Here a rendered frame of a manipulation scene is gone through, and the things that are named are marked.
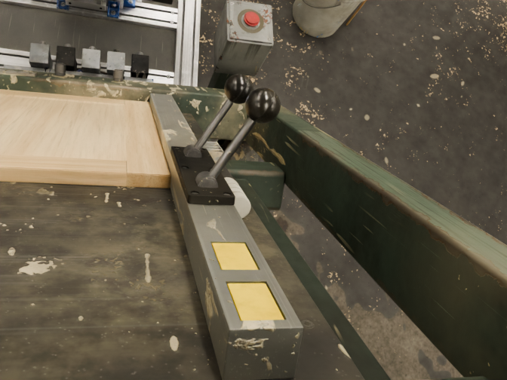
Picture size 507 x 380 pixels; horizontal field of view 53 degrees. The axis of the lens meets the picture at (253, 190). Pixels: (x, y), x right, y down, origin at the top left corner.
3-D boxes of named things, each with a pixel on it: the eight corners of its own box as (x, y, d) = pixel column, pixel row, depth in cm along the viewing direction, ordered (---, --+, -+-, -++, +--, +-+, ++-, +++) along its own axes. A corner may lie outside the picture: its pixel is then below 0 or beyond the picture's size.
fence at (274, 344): (170, 111, 121) (171, 94, 120) (295, 378, 34) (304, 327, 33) (149, 109, 120) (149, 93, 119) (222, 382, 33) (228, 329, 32)
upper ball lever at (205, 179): (211, 194, 59) (281, 98, 57) (217, 206, 55) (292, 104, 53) (184, 177, 57) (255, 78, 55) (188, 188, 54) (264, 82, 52)
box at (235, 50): (253, 41, 148) (272, 3, 131) (255, 78, 145) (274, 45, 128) (213, 35, 145) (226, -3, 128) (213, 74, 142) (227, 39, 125)
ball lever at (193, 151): (197, 164, 70) (255, 83, 68) (201, 173, 66) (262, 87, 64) (174, 149, 68) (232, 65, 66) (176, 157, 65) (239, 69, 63)
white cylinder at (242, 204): (249, 220, 61) (235, 197, 68) (252, 197, 60) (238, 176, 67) (225, 219, 60) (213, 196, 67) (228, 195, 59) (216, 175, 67)
